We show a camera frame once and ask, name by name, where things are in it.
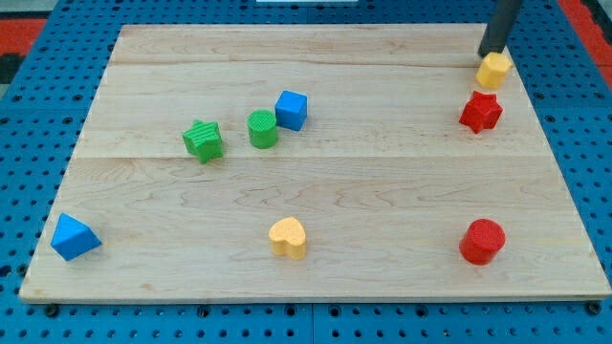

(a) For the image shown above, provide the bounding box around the red star block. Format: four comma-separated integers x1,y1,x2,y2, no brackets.
459,91,503,134

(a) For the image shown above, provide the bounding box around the yellow hexagon block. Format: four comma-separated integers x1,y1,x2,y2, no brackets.
475,52,513,89

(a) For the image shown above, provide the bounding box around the green star block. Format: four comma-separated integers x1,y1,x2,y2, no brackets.
182,120,223,163

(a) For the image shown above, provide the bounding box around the green cylinder block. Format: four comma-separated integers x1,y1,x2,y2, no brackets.
247,109,278,149

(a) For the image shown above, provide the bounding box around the blue cube block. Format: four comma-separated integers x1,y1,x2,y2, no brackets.
274,90,308,131

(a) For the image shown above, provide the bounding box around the yellow heart block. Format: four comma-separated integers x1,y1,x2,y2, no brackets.
268,217,306,260

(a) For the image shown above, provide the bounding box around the light wooden board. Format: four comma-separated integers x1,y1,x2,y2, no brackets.
19,24,611,304

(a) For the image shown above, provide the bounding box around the red cylinder block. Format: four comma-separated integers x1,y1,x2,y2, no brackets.
459,219,506,266

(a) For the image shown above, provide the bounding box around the blue triangle block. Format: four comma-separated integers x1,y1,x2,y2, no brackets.
51,213,101,261

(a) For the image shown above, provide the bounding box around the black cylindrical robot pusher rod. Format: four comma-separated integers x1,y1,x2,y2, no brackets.
477,0,523,58

